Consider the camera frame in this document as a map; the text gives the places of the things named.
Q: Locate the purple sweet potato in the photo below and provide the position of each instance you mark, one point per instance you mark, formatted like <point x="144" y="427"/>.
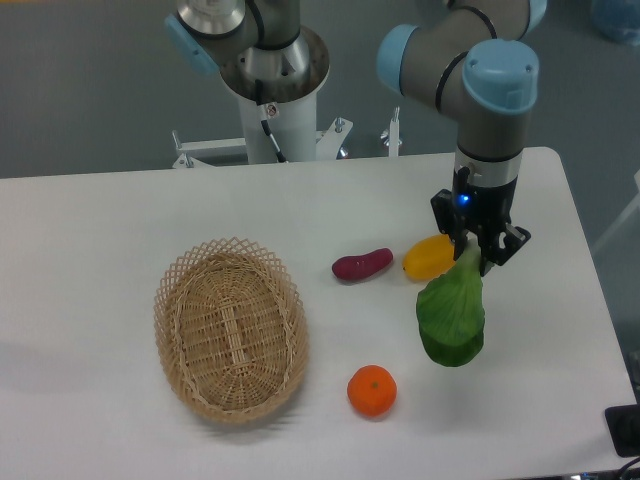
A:
<point x="357" y="268"/>

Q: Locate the blue object top right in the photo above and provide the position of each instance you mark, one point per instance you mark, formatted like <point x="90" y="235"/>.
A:
<point x="617" y="19"/>

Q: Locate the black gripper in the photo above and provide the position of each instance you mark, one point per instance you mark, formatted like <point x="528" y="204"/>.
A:
<point x="483" y="211"/>

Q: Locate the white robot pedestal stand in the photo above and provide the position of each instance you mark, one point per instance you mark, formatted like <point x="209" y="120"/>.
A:
<point x="273" y="132"/>

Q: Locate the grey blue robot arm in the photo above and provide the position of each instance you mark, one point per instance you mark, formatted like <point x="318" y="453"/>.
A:
<point x="472" y="68"/>

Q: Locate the green leafy vegetable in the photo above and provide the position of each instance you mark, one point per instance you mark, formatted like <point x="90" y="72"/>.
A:
<point x="450" y="313"/>

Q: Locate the black device at table edge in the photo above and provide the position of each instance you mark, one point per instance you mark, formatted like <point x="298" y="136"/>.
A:
<point x="623" y="425"/>

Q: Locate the yellow mango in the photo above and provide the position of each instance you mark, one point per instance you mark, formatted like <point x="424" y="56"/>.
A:
<point x="429" y="258"/>

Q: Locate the woven wicker basket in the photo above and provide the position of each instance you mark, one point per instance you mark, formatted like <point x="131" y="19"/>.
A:
<point x="231" y="331"/>

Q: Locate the orange tangerine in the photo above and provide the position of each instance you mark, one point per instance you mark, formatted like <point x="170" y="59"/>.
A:
<point x="372" y="391"/>

